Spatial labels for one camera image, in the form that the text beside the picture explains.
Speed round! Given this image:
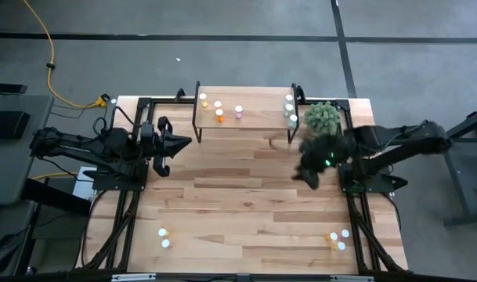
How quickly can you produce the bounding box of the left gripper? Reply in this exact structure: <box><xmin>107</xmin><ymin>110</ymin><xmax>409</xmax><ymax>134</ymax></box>
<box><xmin>139</xmin><ymin>116</ymin><xmax>193</xmax><ymax>179</ymax></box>

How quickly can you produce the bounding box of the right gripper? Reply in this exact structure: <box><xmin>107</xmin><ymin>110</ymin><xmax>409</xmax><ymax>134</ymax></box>
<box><xmin>291</xmin><ymin>132</ymin><xmax>357</xmax><ymax>192</ymax></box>

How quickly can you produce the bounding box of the green potted plant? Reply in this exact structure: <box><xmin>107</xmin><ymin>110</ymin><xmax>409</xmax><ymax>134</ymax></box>
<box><xmin>303</xmin><ymin>100</ymin><xmax>341</xmax><ymax>137</ymax></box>

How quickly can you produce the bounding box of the white paper sheet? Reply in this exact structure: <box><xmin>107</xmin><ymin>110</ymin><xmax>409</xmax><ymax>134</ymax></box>
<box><xmin>72</xmin><ymin>166</ymin><xmax>99</xmax><ymax>201</ymax></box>

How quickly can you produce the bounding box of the black desk leg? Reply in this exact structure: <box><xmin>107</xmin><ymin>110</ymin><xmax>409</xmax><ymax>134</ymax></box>
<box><xmin>20</xmin><ymin>178</ymin><xmax>92</xmax><ymax>216</ymax></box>

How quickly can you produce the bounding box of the black metal stand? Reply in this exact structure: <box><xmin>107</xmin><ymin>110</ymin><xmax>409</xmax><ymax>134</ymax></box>
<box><xmin>417</xmin><ymin>105</ymin><xmax>477</xmax><ymax>228</ymax></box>

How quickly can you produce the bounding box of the grey office desk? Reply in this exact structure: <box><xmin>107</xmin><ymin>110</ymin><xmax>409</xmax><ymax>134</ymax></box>
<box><xmin>0</xmin><ymin>93</ymin><xmax>55</xmax><ymax>208</ymax></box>

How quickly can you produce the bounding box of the black flat bar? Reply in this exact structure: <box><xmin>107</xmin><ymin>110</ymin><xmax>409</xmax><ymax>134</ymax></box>
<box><xmin>0</xmin><ymin>82</ymin><xmax>29</xmax><ymax>96</ymax></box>

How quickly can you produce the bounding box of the black device blue light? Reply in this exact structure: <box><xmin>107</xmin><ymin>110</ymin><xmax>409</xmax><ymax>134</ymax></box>
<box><xmin>0</xmin><ymin>233</ymin><xmax>23</xmax><ymax>276</ymax></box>

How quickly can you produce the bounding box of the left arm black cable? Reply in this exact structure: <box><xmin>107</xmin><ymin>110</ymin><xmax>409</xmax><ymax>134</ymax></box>
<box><xmin>92</xmin><ymin>105</ymin><xmax>142</xmax><ymax>136</ymax></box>

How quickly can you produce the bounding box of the black aluminium frame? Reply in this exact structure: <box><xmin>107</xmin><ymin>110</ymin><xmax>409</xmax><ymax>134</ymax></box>
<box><xmin>76</xmin><ymin>88</ymin><xmax>410</xmax><ymax>275</ymax></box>

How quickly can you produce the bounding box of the yellow power cable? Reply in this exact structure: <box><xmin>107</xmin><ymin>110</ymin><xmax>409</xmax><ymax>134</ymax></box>
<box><xmin>32</xmin><ymin>171</ymin><xmax>79</xmax><ymax>181</ymax></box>
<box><xmin>22</xmin><ymin>0</ymin><xmax>108</xmax><ymax>110</ymax></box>

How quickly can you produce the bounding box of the silver metal bracket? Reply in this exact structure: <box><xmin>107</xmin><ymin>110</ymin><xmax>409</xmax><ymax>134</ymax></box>
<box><xmin>110</xmin><ymin>273</ymin><xmax>157</xmax><ymax>282</ymax></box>
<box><xmin>331</xmin><ymin>274</ymin><xmax>375</xmax><ymax>282</ymax></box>

